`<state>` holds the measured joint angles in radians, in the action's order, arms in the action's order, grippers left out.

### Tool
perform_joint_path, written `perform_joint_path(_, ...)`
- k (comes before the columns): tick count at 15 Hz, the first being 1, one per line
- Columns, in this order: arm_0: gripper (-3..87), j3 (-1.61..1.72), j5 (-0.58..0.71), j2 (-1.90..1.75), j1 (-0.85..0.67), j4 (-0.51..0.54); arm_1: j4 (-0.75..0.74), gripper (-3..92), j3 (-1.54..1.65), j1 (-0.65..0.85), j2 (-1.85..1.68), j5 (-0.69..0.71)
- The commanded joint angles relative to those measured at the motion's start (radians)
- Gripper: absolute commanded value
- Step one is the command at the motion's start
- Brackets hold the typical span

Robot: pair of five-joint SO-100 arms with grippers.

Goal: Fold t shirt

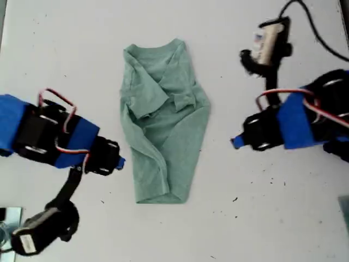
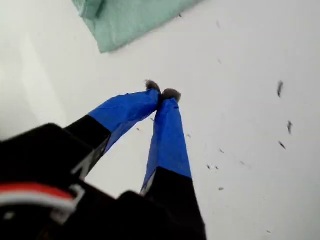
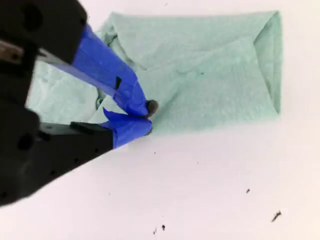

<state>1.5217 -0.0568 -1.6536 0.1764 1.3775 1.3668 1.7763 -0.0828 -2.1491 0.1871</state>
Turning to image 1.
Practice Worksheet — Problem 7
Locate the green t-shirt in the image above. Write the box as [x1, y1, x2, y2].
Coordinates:
[119, 39, 212, 205]

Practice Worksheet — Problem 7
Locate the shiny metal plate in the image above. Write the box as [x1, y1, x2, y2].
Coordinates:
[0, 206, 23, 253]

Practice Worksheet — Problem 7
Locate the arm's red white wire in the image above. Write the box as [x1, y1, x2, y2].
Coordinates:
[255, 88, 349, 127]
[37, 87, 91, 168]

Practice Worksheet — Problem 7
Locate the gripper's black camera stalk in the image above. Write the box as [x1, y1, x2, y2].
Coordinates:
[239, 49, 283, 110]
[51, 164, 83, 209]

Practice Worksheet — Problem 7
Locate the black camera cable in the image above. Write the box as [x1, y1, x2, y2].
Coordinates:
[279, 0, 349, 62]

